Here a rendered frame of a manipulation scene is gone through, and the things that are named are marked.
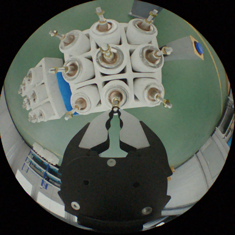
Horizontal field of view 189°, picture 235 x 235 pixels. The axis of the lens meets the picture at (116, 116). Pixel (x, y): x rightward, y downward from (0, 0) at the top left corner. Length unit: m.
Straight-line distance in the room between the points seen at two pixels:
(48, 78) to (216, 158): 5.33
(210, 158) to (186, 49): 4.79
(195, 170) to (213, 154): 1.27
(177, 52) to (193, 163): 4.95
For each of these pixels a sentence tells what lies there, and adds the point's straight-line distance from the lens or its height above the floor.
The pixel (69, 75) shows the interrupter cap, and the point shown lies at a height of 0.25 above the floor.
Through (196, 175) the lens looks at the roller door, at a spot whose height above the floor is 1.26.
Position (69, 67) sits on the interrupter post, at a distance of 0.22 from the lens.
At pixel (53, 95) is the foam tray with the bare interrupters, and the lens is 0.47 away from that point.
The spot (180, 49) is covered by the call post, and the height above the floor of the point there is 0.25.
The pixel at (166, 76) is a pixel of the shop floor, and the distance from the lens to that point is 0.57.
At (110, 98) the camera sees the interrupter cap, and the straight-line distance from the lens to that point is 0.21.
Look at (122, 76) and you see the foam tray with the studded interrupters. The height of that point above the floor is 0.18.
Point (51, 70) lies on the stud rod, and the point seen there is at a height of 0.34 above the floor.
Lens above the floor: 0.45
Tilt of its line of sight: 58 degrees down
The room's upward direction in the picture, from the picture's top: 179 degrees counter-clockwise
